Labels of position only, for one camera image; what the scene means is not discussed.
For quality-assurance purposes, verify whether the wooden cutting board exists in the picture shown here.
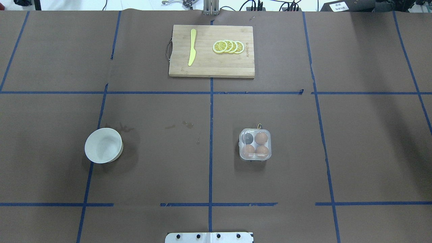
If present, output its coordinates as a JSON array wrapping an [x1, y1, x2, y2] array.
[[169, 25, 255, 79]]

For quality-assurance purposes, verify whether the aluminium frame post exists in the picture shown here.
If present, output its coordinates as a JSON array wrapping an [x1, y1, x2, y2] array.
[[203, 0, 220, 16]]

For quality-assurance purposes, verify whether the white bowl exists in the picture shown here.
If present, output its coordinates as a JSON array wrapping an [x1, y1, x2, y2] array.
[[84, 128, 124, 164]]

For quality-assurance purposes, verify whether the yellow plastic knife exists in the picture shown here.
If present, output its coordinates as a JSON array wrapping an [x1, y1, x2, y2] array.
[[188, 29, 196, 66]]

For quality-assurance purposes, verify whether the clear plastic egg box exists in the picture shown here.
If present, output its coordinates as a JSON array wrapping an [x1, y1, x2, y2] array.
[[239, 129, 272, 161]]

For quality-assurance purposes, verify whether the brown egg from bowl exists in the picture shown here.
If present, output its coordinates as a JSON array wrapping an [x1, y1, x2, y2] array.
[[241, 144, 255, 159]]

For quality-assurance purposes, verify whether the brown egg back right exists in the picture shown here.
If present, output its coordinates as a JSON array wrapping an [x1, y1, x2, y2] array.
[[254, 131, 269, 145]]

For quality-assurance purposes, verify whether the brown egg front right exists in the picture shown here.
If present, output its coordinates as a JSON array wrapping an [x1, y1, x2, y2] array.
[[255, 145, 270, 159]]

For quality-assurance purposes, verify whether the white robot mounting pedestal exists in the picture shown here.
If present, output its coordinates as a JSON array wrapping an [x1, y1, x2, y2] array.
[[165, 232, 254, 243]]

